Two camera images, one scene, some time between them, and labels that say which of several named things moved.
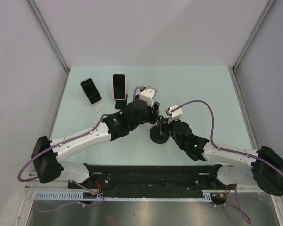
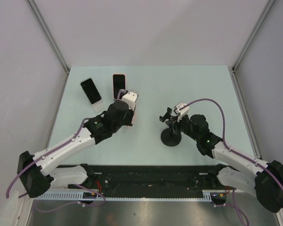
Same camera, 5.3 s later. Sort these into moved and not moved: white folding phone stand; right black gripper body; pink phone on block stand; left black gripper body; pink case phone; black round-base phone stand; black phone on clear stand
Moved: pink case phone; right black gripper body; left black gripper body; black round-base phone stand
Not moved: pink phone on block stand; black phone on clear stand; white folding phone stand
